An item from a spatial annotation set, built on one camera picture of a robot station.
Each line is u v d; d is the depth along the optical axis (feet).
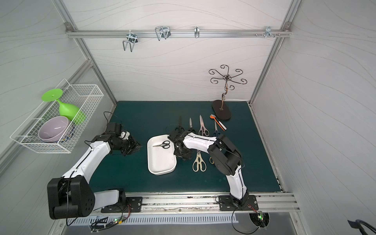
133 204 2.42
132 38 2.57
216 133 3.32
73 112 2.08
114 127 2.22
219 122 3.53
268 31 2.51
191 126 3.44
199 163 2.88
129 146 2.40
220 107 3.79
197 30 2.36
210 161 2.89
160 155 2.99
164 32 2.50
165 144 3.14
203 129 3.42
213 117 3.64
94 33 2.57
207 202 2.47
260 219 2.35
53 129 2.02
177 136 2.44
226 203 2.46
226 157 1.66
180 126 3.43
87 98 2.26
